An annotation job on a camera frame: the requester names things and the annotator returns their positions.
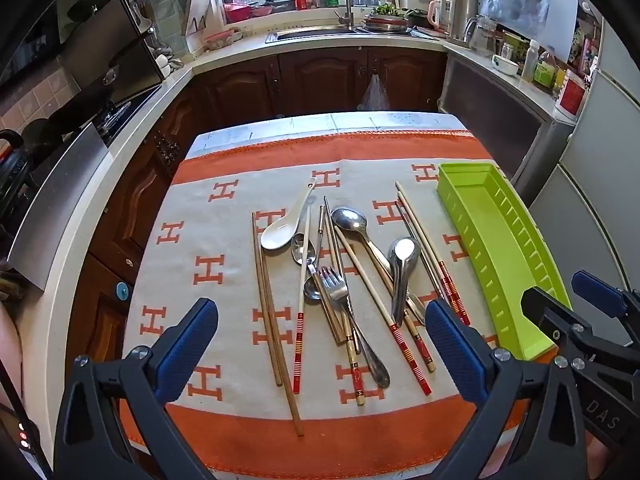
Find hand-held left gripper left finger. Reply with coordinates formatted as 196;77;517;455
52;297;221;480

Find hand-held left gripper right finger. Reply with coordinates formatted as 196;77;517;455
424;299;591;480

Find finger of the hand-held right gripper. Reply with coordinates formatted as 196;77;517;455
521;286;640;362
571;270;640;319

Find green plastic tray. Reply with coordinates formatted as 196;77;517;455
436;161;573;361

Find wide-handled steel spoon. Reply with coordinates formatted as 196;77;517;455
387;236;421;328

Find steel chopstick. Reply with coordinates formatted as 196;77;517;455
325;205;351;346
322;196;346;343

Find small steel spoon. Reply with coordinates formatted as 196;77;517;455
303;204;326;302

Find steel fork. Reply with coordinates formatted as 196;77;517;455
315;265;392;390

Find white ceramic spoon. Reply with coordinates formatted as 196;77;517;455
260;176;319;252

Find slotted steel spoon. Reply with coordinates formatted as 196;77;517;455
291;232;321;281

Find orange and white printed blanket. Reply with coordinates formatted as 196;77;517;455
117;130;561;476

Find grey refrigerator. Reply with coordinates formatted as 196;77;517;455
520;0;640;301

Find black device with red lights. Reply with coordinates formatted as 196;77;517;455
0;355;53;480

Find steel counter panel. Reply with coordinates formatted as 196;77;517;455
7;122;111;286

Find red labelled jar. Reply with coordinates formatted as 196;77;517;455
553;71;588;118

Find steel front appliance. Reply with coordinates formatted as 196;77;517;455
437;50;551;186

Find green labelled bottle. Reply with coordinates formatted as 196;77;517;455
532;49;557;88

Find clear bottle white cap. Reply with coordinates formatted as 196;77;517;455
521;40;541;83

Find gas stove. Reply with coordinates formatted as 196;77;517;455
95;100;136;141

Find white ceramic bowl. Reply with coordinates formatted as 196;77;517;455
491;54;519;77

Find black pressure cooker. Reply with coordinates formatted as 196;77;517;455
0;129;33;221

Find black wok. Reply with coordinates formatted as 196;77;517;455
22;35;166;148

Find hanging clear plastic bag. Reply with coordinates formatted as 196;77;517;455
356;74;391;111

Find glass jug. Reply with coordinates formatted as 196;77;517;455
465;15;500;57

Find white ceramic pieces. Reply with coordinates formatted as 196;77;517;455
152;45;186;73

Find brown wooden kitchen cabinets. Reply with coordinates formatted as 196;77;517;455
65;47;448;376

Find electric kettle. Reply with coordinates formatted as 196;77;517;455
450;0;481;43

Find steel stove splash guard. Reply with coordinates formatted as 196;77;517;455
57;0;168;106

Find pink lidded container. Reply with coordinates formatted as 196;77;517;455
205;29;243;51

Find white and pink kettle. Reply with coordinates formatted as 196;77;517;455
427;0;458;33

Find steel basin with vegetables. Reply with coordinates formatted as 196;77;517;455
363;4;413;35

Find steel kitchen sink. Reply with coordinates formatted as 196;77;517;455
265;25;361;43

